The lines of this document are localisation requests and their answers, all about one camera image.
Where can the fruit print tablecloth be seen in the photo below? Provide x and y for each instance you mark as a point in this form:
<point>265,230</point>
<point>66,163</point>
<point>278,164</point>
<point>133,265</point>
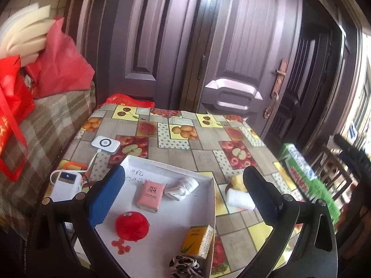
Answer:
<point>188,153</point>

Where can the green gum print cushion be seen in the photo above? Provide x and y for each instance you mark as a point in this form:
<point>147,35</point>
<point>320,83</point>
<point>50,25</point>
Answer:
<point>318,191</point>

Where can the dark barred security door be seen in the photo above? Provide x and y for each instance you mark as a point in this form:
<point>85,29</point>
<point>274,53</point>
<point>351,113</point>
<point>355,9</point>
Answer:
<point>313,92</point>

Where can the red printed sack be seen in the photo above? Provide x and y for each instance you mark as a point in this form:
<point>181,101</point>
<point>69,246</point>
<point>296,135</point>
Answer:
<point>127,100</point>

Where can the shiny red gift bag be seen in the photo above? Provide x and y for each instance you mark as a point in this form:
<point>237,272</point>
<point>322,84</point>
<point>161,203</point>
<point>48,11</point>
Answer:
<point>14,98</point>

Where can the red plush ball toy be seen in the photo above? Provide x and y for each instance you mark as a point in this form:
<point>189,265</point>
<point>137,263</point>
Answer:
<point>132,226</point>

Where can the white cloth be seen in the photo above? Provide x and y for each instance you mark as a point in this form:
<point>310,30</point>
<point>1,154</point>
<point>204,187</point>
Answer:
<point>182,188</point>

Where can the yellow tissue box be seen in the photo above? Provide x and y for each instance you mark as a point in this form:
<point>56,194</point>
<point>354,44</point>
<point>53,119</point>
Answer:
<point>194,237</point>

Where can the plain purple door leaf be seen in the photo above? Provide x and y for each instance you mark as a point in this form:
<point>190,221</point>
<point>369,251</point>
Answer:
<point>139,34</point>

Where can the black curved object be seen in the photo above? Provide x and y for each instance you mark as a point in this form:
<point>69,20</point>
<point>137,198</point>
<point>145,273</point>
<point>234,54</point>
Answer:
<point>356,153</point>

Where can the pink tissue pack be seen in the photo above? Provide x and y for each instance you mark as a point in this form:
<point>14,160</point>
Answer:
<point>149,195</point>

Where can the dark wooden chair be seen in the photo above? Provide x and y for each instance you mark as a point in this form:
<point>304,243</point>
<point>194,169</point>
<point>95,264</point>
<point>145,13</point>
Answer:
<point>345,176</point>

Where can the red plastic bag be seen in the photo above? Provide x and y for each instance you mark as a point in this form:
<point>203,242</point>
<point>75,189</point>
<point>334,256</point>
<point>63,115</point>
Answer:
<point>61,66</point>

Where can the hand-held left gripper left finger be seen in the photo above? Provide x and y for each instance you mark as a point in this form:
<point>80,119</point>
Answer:
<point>104,197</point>

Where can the white cardboard box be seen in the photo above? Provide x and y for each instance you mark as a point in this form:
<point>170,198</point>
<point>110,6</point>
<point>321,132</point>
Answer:
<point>162,223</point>

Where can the brown plaid blanket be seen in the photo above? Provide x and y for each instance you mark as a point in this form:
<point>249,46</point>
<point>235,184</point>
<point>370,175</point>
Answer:
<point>49,121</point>

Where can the leopard print scrunchie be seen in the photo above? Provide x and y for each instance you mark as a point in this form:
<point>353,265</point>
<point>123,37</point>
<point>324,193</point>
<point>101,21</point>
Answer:
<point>185,263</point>

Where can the white portable router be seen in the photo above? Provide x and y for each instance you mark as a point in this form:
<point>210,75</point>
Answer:
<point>104,144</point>

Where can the white power bank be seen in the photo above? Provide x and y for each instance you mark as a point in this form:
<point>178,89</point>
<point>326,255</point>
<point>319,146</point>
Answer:
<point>65,185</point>

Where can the white foam block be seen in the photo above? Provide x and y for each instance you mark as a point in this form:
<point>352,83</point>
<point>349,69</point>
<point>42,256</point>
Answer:
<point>240,199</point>

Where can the stack of cream foam sheets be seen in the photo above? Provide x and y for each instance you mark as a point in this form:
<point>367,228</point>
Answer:
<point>26,37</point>

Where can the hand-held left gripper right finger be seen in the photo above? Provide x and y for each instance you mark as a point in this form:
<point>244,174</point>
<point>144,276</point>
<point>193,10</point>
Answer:
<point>262,201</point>

